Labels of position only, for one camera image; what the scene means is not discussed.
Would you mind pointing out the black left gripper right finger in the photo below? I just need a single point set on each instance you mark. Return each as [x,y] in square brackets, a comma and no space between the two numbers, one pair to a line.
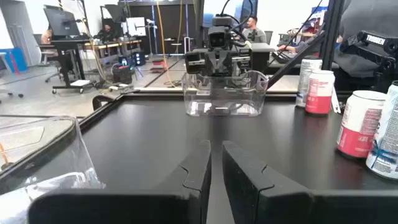
[248,180]

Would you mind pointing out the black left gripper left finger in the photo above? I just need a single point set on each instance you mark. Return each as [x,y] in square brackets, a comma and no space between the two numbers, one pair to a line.
[196,174]

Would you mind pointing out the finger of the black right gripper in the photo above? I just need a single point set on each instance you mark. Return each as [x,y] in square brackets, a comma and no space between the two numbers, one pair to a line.
[227,65]
[213,65]

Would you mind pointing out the pink bottle with white cap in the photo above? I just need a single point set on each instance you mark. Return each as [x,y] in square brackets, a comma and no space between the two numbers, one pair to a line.
[357,127]

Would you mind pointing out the blue and white soda can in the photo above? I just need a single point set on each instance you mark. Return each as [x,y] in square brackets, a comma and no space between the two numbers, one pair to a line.
[387,140]
[306,81]

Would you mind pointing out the clear plastic bin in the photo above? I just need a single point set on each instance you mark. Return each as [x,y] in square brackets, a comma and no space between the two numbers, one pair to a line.
[46,146]
[224,93]

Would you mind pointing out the person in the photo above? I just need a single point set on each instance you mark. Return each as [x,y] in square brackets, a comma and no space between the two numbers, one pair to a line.
[253,32]
[107,32]
[46,38]

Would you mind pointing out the wooden table board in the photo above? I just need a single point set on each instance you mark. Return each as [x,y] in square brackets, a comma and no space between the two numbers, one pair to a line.
[283,84]

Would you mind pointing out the white screen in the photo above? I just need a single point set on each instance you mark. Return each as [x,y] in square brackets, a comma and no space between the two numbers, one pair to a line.
[136,26]

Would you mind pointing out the black basket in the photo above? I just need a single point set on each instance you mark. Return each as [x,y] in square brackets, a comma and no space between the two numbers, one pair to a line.
[122,74]

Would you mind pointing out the wooden desk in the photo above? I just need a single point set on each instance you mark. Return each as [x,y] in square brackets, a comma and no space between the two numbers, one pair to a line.
[112,44]

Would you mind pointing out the black standing desk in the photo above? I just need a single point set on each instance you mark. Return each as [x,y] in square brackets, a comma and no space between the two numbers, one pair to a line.
[70,46]

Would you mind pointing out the black monitor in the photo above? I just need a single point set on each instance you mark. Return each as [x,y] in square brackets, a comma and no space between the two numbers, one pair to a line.
[60,21]

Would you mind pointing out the person's leg with shoe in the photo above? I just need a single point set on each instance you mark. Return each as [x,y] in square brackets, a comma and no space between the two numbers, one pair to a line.
[367,18]

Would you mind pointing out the blue panel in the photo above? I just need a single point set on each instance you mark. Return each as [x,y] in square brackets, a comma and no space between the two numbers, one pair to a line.
[17,59]

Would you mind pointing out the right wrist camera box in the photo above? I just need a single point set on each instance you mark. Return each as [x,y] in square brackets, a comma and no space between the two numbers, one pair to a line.
[217,39]

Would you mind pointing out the black diagonal frame strut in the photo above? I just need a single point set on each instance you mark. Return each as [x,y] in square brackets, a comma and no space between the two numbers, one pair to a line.
[295,60]

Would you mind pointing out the short black frame brace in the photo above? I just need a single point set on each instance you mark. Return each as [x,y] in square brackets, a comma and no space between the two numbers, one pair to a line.
[96,102]

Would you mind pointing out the black upright frame post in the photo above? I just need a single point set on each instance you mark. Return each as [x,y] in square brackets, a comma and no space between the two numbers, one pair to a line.
[333,31]

